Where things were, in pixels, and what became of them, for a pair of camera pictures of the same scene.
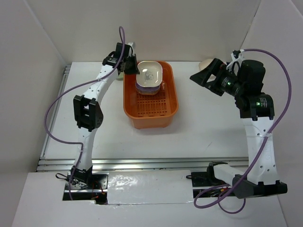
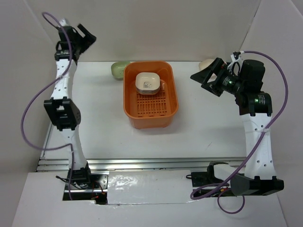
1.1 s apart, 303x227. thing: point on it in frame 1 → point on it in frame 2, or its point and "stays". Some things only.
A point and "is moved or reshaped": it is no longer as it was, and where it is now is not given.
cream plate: (151, 73) is moved or reshaped
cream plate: (204, 63) stays
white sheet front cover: (152, 187) stays
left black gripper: (135, 70) → (88, 40)
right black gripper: (218, 67) stays
